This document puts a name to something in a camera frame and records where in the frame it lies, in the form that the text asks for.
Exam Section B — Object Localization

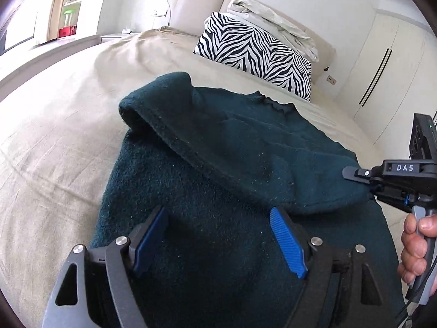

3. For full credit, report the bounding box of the dark teal knit sweater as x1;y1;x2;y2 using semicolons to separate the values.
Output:
89;72;405;328

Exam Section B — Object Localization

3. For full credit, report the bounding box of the zebra print pillow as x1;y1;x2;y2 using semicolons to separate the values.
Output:
193;11;313;102

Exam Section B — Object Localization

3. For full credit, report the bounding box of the white nightstand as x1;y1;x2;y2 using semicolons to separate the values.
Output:
100;29;140;44

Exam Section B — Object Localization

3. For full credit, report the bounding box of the bed with beige sheet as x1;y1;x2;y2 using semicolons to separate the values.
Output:
0;25;410;315

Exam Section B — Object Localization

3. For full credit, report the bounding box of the white window ledge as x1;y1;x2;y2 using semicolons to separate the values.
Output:
0;34;100;103

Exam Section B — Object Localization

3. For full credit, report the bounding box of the black framed window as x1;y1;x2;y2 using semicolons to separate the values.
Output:
0;0;36;55

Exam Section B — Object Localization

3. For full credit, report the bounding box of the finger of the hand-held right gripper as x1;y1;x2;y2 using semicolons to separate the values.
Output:
342;166;376;188

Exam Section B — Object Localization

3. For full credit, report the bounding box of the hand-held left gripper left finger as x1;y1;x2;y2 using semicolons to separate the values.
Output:
41;206;169;328

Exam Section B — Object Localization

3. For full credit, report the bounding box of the black wardrobe handle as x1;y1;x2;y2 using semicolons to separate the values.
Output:
362;51;392;107
358;48;390;105

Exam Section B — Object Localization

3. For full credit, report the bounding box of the person's right hand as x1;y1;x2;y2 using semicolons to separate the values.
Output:
398;213;437;284

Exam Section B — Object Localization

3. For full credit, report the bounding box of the beige curtain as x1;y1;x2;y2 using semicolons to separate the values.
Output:
34;0;65;45

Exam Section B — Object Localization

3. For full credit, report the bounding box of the white wardrobe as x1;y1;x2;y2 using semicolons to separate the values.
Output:
333;7;437;151

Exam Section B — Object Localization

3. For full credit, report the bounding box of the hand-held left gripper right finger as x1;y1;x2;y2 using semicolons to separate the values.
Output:
269;207;403;328

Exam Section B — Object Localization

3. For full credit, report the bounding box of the beige padded headboard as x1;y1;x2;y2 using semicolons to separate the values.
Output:
169;0;337;83

